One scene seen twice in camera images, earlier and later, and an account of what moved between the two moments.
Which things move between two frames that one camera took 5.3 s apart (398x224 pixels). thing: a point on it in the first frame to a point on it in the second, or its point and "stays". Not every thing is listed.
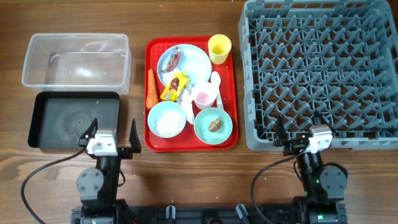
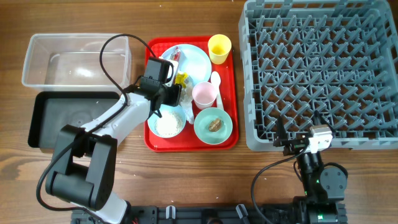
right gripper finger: (282, 137) stays
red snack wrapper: (173, 61) stays
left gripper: (124, 154) to (175, 91)
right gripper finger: (318, 119) stays
